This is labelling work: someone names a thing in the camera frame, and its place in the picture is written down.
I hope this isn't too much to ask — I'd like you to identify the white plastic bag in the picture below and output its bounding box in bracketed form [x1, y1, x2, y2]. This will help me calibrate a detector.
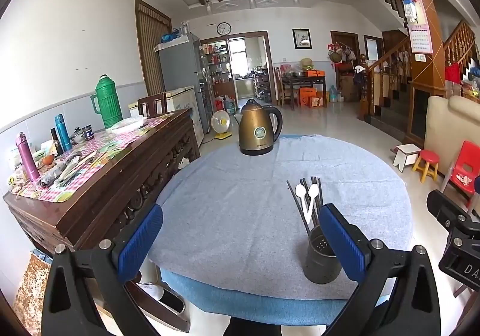
[106, 116, 147, 135]

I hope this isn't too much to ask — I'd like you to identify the white small stool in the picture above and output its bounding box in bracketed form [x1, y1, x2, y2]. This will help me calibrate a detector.
[393, 143, 422, 173]

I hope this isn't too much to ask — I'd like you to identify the round wall clock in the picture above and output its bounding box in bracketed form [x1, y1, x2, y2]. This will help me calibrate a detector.
[216, 21, 232, 36]

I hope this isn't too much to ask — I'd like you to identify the grey refrigerator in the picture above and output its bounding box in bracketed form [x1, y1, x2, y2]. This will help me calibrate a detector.
[154, 33, 214, 133]

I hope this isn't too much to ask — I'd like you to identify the dark wooden sideboard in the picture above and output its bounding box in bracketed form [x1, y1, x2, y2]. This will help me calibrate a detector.
[3, 109, 200, 255]

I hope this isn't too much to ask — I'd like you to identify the checkered pink table mat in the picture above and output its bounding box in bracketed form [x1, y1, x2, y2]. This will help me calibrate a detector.
[11, 113, 172, 203]

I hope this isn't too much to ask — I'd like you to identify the wooden staircase railing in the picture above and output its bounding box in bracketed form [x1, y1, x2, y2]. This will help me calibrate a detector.
[358, 20, 477, 120]

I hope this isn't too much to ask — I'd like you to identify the blue water bottle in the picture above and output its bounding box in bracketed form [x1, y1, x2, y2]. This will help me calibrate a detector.
[55, 114, 72, 151]

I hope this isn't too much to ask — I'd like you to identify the orange box on floor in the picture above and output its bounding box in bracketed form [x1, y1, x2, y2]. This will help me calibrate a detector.
[298, 87, 317, 107]

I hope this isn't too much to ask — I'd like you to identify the small yellow fan heater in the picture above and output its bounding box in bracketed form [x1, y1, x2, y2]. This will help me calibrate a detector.
[210, 110, 233, 140]

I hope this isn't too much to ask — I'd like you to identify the red yellow small stool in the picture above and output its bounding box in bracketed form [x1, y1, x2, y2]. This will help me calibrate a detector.
[413, 149, 440, 183]

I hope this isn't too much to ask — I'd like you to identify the pink water bottle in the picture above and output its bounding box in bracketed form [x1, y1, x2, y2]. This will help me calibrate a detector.
[16, 132, 40, 182]

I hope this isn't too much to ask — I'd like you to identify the dark wooden side table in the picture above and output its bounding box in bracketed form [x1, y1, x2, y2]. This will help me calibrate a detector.
[279, 72, 329, 110]

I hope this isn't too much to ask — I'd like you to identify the wall calendar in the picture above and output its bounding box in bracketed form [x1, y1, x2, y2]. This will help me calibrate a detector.
[402, 0, 434, 55]

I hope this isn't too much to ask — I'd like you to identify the light blue tablecloth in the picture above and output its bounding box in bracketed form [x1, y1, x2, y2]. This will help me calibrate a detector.
[149, 136, 412, 326]

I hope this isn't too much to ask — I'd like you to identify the wooden chair behind sideboard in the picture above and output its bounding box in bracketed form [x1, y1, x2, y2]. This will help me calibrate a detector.
[137, 92, 168, 118]

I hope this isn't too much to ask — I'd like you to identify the dark grey utensil holder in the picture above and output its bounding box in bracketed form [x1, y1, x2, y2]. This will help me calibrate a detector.
[303, 226, 342, 285]

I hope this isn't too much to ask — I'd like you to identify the red plastic child chair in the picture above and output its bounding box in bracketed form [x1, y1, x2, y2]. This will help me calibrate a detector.
[440, 141, 479, 212]

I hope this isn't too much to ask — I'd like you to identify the gold electric kettle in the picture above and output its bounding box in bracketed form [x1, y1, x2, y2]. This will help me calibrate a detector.
[238, 98, 283, 156]

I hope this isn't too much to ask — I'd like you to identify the framed wall picture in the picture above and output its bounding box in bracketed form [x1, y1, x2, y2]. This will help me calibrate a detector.
[292, 29, 312, 50]

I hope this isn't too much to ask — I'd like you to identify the beige sofa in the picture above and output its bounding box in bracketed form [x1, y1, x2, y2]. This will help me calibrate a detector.
[424, 96, 480, 174]

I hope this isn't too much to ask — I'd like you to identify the white chest freezer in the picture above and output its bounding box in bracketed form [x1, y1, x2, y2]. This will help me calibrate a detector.
[128, 86, 204, 146]

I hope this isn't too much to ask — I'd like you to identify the green thermos jug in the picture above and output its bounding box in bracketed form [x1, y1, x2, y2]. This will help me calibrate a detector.
[90, 74, 123, 129]

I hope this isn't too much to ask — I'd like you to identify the white plastic spoon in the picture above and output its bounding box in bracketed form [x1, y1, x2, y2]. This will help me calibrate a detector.
[295, 184, 312, 224]
[304, 183, 320, 223]

